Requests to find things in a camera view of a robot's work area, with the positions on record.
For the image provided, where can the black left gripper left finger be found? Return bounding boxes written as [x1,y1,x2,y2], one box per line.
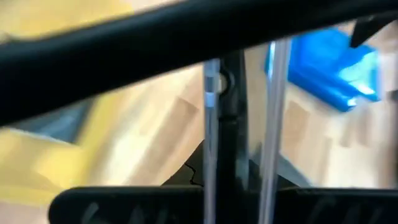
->
[160,139,205,188]

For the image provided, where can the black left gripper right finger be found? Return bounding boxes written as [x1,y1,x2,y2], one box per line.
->
[248,144,312,189]

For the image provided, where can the blue cloth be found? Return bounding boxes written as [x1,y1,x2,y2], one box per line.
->
[264,27,382,103]

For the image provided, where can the yellow translucent bin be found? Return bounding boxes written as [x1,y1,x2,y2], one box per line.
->
[0,0,137,207]

